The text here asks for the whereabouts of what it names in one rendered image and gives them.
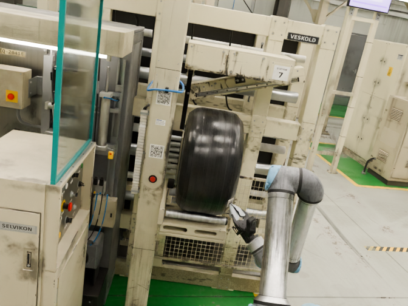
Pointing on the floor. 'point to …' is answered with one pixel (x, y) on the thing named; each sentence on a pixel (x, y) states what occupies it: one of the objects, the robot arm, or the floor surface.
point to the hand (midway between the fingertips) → (232, 205)
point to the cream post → (132, 291)
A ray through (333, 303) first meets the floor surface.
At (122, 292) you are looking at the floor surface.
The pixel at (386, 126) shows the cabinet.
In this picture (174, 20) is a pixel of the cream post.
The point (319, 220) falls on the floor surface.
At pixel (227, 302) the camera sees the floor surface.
